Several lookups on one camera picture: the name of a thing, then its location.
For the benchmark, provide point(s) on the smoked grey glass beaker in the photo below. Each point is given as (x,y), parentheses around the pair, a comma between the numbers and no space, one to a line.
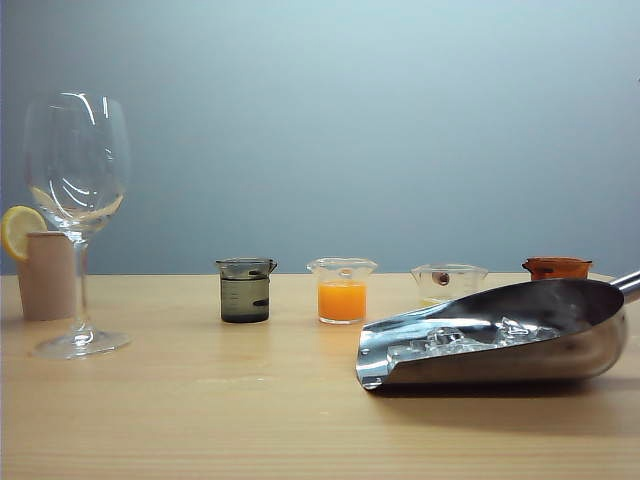
(245,300)

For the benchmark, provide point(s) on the clear beaker with orange juice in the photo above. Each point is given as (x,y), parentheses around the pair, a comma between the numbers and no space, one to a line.
(342,300)

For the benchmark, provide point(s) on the yellow lemon slice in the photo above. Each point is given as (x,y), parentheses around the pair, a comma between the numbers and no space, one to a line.
(17,232)

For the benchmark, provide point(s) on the stainless steel ice scoop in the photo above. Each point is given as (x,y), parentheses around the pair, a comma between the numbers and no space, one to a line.
(500,365)

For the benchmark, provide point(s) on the clear wine glass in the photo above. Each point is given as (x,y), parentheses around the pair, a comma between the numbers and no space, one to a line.
(80,345)

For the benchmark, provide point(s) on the clear beaker with yellow liquid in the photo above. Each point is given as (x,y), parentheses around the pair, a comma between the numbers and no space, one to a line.
(450,280)

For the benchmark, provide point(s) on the brown paper cup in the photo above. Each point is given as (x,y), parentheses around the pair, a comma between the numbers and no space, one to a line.
(45,280)

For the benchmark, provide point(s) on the amber brown glass beaker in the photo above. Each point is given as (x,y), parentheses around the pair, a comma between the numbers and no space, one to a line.
(555,270)

